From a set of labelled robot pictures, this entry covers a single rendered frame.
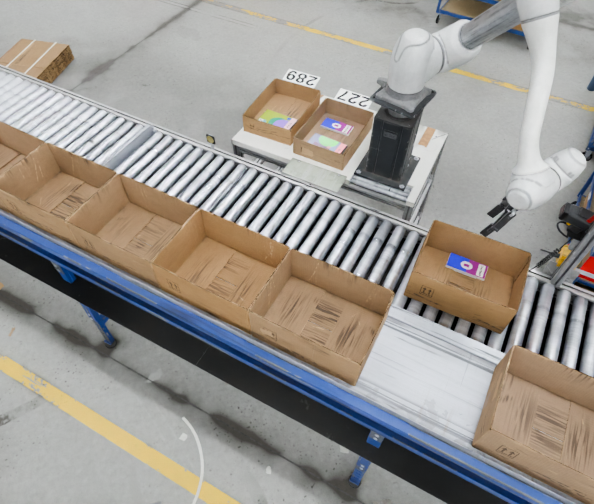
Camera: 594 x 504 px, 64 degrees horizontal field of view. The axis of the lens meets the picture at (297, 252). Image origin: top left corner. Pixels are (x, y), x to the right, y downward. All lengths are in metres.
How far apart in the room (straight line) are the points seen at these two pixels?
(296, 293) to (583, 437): 1.01
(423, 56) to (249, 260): 1.03
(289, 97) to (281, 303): 1.45
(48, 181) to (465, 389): 1.88
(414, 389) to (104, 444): 1.56
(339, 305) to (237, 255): 0.45
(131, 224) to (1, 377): 1.26
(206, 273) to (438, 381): 0.91
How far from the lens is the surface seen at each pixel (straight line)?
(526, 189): 1.54
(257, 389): 1.87
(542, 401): 1.76
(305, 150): 2.41
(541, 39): 1.64
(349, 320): 1.70
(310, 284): 1.77
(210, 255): 1.87
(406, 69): 2.04
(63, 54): 4.93
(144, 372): 2.68
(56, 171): 2.38
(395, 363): 1.66
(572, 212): 2.00
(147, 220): 2.04
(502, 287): 2.10
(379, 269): 2.01
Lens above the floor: 2.36
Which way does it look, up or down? 53 degrees down
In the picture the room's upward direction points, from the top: 1 degrees clockwise
